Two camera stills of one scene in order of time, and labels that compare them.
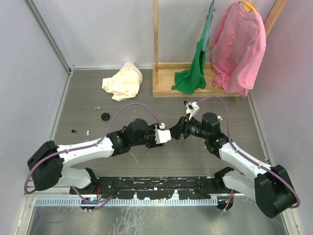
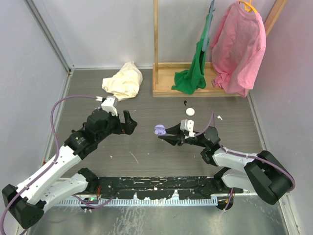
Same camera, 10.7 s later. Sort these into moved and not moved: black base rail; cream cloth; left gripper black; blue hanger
Moved: left gripper black
Not moved: black base rail; blue hanger; cream cloth
